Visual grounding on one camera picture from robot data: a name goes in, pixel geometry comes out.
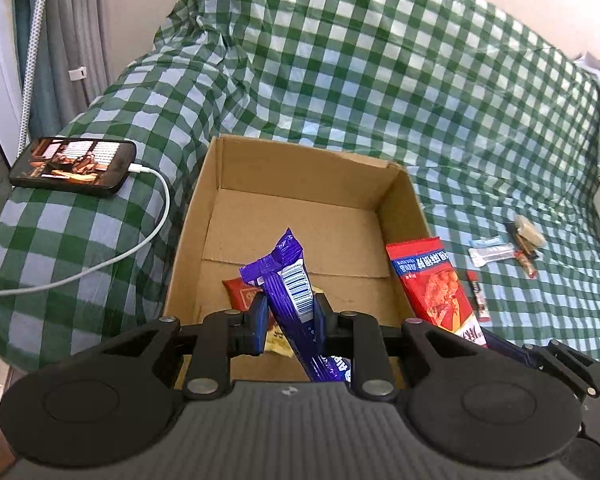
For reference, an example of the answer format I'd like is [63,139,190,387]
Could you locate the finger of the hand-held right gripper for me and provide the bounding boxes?
[485,329,600,401]

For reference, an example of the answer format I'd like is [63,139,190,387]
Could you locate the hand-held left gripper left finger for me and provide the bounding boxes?
[97,292,272,402]

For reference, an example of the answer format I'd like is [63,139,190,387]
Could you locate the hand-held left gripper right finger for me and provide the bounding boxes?
[313,292,496,402]

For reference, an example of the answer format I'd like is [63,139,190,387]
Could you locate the purple snack packet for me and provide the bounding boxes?
[239,228,353,383]

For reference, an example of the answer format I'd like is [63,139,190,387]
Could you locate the red black coffee stick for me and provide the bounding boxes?
[467,269,491,323]

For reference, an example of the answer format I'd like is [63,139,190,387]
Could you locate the cardboard box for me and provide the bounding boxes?
[164,135,433,392]

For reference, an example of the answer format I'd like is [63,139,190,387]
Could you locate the large red snack packet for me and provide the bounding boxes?
[385,237,490,350]

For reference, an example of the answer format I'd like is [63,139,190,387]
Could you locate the brown snack packet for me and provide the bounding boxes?
[505,222,536,261]

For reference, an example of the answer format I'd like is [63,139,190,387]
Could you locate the white blue stick packet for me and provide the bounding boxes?
[469,243,516,267]

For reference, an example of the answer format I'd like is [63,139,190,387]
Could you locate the nougat bar clear wrapper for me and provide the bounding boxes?
[512,214,546,248]

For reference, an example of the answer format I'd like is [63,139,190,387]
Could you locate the beige snack packet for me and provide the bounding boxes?
[264,322,295,359]

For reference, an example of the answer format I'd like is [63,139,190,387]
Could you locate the small red square packet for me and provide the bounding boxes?
[222,279,261,313]

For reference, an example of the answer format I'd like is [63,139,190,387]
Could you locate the green checkered blanket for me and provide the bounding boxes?
[0,0,600,361]

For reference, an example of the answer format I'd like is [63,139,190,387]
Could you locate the black smartphone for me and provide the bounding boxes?
[9,137,137,197]

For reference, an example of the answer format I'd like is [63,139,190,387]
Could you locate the grey curtain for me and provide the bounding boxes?
[12,0,111,136]

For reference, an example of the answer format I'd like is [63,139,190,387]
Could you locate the white charging cable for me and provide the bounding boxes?
[0,162,171,301]

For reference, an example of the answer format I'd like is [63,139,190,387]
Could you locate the speckled braided cable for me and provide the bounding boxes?
[17,0,50,158]

